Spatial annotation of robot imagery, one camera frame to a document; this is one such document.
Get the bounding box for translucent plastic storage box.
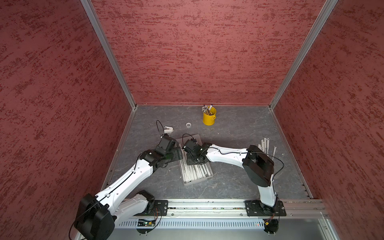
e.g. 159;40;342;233
177;134;213;187

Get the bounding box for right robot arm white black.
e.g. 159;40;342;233
182;140;277;207

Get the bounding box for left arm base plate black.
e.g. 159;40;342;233
138;200;169;216

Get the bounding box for perforated cable duct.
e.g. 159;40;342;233
115;218;266;230

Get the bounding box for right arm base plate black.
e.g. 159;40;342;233
244;200;287;218

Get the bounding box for yellow metal cup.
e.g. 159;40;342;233
203;107;217;126

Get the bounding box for white plastic clip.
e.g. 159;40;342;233
164;126;174;134

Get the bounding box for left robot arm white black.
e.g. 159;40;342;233
71;134;183;240

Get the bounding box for aluminium corner post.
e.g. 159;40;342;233
81;0;137;111
269;0;338;111

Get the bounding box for right aluminium corner post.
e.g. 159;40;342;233
269;0;338;111

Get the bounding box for left aluminium corner post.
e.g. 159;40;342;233
81;0;137;111

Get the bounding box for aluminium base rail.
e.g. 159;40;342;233
110;194;329;220

